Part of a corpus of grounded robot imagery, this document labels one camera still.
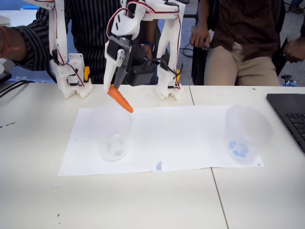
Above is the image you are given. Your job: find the orange carrot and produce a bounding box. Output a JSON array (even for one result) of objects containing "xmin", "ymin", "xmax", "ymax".
[{"xmin": 107, "ymin": 84, "xmax": 134, "ymax": 113}]

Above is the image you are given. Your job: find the white leader robot arm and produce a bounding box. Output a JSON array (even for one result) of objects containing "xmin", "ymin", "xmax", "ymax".
[{"xmin": 22, "ymin": 0, "xmax": 93, "ymax": 100}]

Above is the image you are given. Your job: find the brown-shirt person's right forearm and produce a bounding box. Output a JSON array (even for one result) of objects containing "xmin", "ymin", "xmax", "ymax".
[{"xmin": 196, "ymin": 0, "xmax": 212, "ymax": 29}]

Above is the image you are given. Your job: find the striped-shirt person's right forearm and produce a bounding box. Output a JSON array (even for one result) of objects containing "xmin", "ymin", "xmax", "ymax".
[{"xmin": 0, "ymin": 25, "xmax": 24, "ymax": 60}]

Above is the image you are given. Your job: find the striped-shirt person's left hand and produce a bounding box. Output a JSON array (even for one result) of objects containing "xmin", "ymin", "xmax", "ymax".
[{"xmin": 142, "ymin": 44, "xmax": 153, "ymax": 59}]

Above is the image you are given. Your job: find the brown-shirt person's right hand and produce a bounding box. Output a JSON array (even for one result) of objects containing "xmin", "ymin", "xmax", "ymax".
[{"xmin": 190, "ymin": 25, "xmax": 212, "ymax": 50}]

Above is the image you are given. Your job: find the brown-shirt person's left hand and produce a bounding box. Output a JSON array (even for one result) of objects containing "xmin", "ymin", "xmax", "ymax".
[{"xmin": 283, "ymin": 37, "xmax": 305, "ymax": 63}]

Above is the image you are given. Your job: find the black webcam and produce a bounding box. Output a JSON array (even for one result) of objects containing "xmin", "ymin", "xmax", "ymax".
[{"xmin": 123, "ymin": 44, "xmax": 154, "ymax": 86}]

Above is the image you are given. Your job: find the person in striped shirt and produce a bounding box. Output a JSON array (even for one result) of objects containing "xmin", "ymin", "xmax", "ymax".
[{"xmin": 0, "ymin": 0, "xmax": 159, "ymax": 84}]

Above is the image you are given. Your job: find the clear cup with green mark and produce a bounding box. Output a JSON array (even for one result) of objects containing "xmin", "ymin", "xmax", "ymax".
[{"xmin": 94, "ymin": 107, "xmax": 133, "ymax": 163}]

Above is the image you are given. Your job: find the black office chair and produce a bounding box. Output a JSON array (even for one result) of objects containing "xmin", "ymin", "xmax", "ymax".
[{"xmin": 191, "ymin": 0, "xmax": 289, "ymax": 86}]

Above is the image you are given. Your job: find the white paper sheet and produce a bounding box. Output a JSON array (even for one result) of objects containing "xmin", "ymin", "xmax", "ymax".
[{"xmin": 58, "ymin": 105, "xmax": 264, "ymax": 177}]

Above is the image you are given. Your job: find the black tablet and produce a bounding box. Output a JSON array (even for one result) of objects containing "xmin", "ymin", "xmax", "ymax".
[{"xmin": 0, "ymin": 71, "xmax": 12, "ymax": 84}]

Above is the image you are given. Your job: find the white background desk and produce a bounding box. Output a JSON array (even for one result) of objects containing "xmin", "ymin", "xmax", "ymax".
[{"xmin": 0, "ymin": 10, "xmax": 40, "ymax": 27}]

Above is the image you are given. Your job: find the person in brown shirt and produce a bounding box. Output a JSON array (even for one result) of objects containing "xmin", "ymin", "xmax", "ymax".
[{"xmin": 190, "ymin": 0, "xmax": 305, "ymax": 86}]

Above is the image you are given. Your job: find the clear cup with blue mark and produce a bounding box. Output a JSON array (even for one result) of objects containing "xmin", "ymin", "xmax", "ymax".
[{"xmin": 225, "ymin": 106, "xmax": 274, "ymax": 166}]

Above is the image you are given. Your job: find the blue plastic item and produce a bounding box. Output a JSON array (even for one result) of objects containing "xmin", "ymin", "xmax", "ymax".
[{"xmin": 281, "ymin": 74, "xmax": 297, "ymax": 87}]

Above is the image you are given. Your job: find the black laptop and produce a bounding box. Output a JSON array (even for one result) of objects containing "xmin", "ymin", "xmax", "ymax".
[{"xmin": 266, "ymin": 93, "xmax": 305, "ymax": 154}]

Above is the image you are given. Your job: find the black webcam cable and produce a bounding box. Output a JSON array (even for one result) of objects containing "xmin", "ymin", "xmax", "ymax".
[{"xmin": 142, "ymin": 56, "xmax": 169, "ymax": 72}]

